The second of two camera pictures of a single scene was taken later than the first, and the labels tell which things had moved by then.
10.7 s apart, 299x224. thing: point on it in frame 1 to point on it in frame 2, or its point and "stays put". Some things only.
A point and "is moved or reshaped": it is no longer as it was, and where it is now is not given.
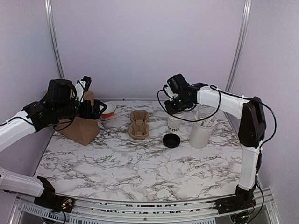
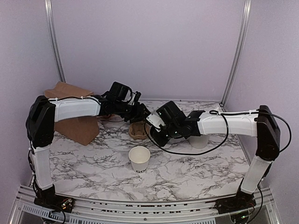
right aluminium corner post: (242, 44) stays put
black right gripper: (171, 110) to (161, 142)
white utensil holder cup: (200, 136) stays put
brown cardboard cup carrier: (138, 129) stays put
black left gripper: (95, 114) to (138, 113)
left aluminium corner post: (53, 38) stays put
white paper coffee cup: (174, 123) is moved or reshaped
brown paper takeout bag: (82, 130) stays put
